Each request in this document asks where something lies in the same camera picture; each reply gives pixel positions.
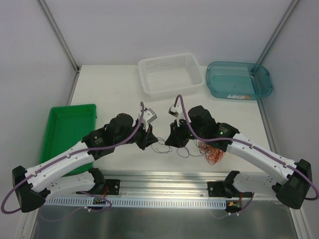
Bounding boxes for black thin wire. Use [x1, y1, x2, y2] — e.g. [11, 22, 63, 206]
[152, 139, 173, 154]

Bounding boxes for orange wire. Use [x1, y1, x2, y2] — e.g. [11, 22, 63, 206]
[198, 140, 227, 165]

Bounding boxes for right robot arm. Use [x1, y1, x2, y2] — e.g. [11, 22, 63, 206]
[165, 105, 312, 209]

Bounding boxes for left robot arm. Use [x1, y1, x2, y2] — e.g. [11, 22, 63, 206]
[12, 109, 158, 213]

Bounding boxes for white perforated basket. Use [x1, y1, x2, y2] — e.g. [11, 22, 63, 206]
[138, 53, 205, 98]

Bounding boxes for green plastic tray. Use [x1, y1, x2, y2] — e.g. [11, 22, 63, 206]
[40, 104, 97, 163]

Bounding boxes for teal transparent container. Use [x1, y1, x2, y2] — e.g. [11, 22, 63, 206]
[205, 61, 273, 101]

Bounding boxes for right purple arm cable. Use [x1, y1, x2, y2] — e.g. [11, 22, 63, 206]
[173, 95, 319, 219]

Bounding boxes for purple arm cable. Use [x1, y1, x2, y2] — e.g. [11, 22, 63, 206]
[173, 95, 319, 219]
[1, 101, 146, 222]

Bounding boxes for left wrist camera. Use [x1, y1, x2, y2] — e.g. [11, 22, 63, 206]
[139, 108, 157, 131]

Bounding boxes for aluminium mounting rail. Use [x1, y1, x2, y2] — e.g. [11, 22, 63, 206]
[30, 170, 299, 201]

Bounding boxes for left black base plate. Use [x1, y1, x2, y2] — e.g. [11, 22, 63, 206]
[103, 179, 121, 196]

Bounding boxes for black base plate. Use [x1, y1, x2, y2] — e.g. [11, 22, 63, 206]
[207, 181, 253, 199]
[103, 179, 121, 196]

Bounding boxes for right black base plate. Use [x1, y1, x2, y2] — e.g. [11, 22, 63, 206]
[207, 181, 253, 199]

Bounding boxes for white slotted cable duct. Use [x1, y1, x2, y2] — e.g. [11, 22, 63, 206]
[45, 196, 226, 210]

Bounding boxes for left aluminium frame post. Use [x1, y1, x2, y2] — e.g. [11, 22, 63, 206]
[37, 0, 80, 73]

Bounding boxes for aluminium frame post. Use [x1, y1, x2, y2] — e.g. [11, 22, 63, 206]
[37, 0, 80, 73]
[256, 0, 302, 65]

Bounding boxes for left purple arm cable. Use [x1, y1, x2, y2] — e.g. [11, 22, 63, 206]
[1, 101, 146, 222]

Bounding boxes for right aluminium frame post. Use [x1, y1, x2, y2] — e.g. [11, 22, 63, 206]
[256, 0, 302, 65]

